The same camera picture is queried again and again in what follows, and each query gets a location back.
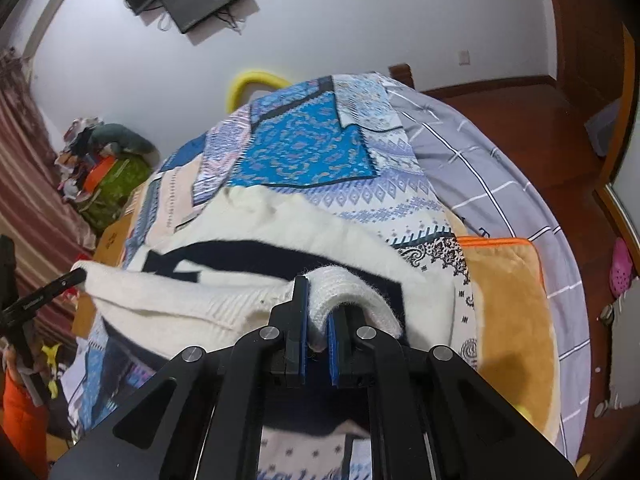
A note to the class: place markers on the pink clog shoe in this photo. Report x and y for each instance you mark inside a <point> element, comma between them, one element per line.
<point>621,265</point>

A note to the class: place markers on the yellow plastic item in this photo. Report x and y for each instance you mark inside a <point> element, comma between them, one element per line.
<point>50,360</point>

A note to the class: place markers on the yellow foam tube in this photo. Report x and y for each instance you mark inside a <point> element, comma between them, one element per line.
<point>250,76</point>

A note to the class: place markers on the orange box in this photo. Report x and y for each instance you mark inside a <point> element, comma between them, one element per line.
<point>100,171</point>

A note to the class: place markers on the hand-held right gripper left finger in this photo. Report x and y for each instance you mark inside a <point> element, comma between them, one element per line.
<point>303,340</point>

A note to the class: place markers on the wooden bed post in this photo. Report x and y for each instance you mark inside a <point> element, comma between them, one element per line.
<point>401,76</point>

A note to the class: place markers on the brown wooden wardrobe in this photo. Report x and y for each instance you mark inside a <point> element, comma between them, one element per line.
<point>585,35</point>

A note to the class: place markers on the white and navy knit sweater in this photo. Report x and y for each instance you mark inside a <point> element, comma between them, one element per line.
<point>240,220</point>

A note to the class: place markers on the green patterned bag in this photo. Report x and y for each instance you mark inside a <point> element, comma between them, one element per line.
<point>122,182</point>

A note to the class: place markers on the colourful toy pile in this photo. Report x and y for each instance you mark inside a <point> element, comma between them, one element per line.
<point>75,155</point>

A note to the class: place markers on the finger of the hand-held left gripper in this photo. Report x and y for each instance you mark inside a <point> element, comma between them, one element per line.
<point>45,295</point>

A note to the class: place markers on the grey checked bedsheet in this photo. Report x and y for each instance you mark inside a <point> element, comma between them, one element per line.
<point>500,160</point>

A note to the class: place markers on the grey plush toy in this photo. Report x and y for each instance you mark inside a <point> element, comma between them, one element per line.
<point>120,135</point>

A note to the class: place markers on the blue patchwork printed blanket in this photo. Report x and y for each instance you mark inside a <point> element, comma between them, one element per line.
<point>300,145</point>

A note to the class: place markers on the brown wooden board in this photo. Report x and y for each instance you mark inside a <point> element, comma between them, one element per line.
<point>112,240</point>

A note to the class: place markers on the white wall socket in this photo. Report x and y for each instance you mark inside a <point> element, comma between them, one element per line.
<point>464,57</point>

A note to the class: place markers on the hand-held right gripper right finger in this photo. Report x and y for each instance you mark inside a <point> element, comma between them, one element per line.
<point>333,355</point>

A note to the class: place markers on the striped pink curtain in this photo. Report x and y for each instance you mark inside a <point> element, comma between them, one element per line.
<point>30,170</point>

